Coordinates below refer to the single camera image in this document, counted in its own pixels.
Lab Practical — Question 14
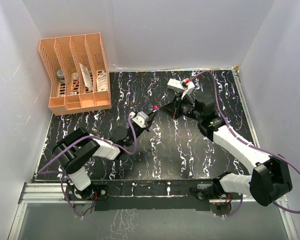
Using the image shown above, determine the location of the orange file organizer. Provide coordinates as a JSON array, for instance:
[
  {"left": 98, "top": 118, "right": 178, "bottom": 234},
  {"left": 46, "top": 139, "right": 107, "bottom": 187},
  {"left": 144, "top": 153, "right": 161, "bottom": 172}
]
[{"left": 38, "top": 33, "right": 112, "bottom": 116}]

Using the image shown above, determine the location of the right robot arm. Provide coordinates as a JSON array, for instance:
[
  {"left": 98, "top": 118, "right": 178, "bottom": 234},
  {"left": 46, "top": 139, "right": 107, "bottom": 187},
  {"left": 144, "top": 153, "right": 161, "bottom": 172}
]
[{"left": 159, "top": 92, "right": 293, "bottom": 207}]

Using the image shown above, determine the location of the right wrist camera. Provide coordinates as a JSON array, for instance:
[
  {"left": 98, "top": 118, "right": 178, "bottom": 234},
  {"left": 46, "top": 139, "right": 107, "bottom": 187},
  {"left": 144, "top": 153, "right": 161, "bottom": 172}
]
[{"left": 180, "top": 78, "right": 195, "bottom": 100}]

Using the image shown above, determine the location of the white paper packet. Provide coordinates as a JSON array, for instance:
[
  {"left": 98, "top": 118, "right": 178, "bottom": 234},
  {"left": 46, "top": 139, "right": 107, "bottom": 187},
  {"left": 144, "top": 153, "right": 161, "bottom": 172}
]
[{"left": 79, "top": 63, "right": 93, "bottom": 92}]

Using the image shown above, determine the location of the orange pen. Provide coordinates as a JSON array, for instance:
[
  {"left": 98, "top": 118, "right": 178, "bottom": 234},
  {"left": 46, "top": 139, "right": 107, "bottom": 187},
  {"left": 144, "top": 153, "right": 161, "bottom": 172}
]
[{"left": 70, "top": 79, "right": 80, "bottom": 92}]

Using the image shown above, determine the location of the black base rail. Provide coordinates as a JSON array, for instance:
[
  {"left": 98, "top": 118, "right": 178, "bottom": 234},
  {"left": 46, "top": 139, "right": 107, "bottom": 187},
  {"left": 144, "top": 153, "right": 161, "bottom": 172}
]
[{"left": 64, "top": 178, "right": 243, "bottom": 212}]

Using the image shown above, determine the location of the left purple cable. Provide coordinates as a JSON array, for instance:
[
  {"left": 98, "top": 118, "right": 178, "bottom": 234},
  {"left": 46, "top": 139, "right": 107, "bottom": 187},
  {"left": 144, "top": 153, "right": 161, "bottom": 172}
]
[{"left": 38, "top": 117, "right": 138, "bottom": 176}]

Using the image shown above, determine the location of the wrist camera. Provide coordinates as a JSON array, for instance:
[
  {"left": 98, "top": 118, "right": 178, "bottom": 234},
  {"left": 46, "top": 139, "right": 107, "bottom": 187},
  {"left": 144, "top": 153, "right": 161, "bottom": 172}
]
[
  {"left": 180, "top": 78, "right": 195, "bottom": 100},
  {"left": 129, "top": 111, "right": 150, "bottom": 128}
]

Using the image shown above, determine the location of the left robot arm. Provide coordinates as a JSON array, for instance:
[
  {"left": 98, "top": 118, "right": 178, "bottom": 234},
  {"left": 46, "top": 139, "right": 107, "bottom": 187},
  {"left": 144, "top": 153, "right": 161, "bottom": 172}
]
[{"left": 52, "top": 110, "right": 157, "bottom": 200}]

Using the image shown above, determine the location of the round tin in organizer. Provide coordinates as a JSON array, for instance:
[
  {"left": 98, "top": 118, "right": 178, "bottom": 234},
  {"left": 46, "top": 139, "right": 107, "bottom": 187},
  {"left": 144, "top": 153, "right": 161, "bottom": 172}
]
[{"left": 56, "top": 69, "right": 65, "bottom": 81}]

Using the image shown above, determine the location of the purple cable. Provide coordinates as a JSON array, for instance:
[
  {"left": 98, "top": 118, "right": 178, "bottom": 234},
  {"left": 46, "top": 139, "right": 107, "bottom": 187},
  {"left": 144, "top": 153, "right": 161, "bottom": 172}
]
[
  {"left": 188, "top": 70, "right": 300, "bottom": 215},
  {"left": 38, "top": 117, "right": 138, "bottom": 176}
]

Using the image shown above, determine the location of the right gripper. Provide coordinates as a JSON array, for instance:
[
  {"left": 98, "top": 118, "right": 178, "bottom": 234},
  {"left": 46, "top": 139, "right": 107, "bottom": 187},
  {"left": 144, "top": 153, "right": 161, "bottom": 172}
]
[{"left": 159, "top": 92, "right": 203, "bottom": 122}]

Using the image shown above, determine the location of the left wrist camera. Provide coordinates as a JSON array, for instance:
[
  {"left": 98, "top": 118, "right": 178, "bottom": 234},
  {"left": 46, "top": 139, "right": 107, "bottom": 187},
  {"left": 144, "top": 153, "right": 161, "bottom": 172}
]
[{"left": 129, "top": 111, "right": 150, "bottom": 128}]

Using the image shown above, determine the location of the white box on table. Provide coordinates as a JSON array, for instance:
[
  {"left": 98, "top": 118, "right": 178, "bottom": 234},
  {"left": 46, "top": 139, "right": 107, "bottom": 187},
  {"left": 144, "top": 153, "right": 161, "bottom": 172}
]
[{"left": 167, "top": 78, "right": 184, "bottom": 92}]

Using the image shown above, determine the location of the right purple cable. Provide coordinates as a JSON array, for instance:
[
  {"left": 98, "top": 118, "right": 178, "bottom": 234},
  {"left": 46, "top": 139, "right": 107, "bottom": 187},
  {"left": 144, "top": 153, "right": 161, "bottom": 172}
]
[{"left": 188, "top": 70, "right": 300, "bottom": 215}]

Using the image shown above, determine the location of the white labelled packet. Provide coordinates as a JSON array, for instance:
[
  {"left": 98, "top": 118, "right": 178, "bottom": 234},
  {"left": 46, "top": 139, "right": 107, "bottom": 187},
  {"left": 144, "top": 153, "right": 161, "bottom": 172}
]
[{"left": 96, "top": 71, "right": 108, "bottom": 92}]

